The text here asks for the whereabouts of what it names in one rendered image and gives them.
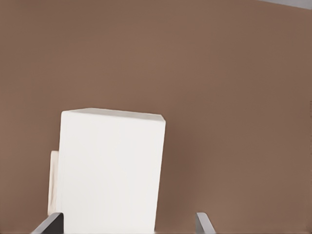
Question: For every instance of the white oven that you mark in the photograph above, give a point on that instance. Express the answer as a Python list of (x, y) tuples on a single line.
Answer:
[(109, 170)]

